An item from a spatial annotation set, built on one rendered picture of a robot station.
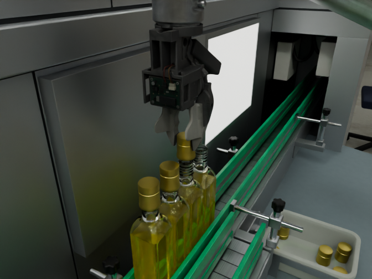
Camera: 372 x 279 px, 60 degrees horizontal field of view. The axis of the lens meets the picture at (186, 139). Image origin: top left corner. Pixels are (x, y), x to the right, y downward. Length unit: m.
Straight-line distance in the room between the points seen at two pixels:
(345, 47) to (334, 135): 0.38
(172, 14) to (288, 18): 1.05
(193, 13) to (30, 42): 0.22
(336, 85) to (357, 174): 0.37
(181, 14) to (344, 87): 1.11
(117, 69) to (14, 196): 0.26
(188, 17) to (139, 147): 0.31
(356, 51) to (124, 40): 1.04
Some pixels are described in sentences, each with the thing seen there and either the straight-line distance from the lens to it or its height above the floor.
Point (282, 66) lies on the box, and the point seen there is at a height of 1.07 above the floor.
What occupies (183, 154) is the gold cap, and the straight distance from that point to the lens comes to 0.58.
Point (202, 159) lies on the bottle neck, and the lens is 0.64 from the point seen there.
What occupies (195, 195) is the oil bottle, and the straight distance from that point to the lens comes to 0.62.
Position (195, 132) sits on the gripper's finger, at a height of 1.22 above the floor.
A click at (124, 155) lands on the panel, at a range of 0.64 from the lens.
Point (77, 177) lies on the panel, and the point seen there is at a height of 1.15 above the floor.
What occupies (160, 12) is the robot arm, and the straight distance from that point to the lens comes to 0.47.
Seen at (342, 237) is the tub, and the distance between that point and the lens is 1.00.
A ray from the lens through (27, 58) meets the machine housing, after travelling 0.47.
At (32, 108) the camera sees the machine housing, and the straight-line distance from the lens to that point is 0.51.
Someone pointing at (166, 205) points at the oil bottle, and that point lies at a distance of 0.57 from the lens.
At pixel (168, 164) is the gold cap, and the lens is 0.55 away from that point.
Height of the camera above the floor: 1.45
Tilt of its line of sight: 27 degrees down
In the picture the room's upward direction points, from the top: straight up
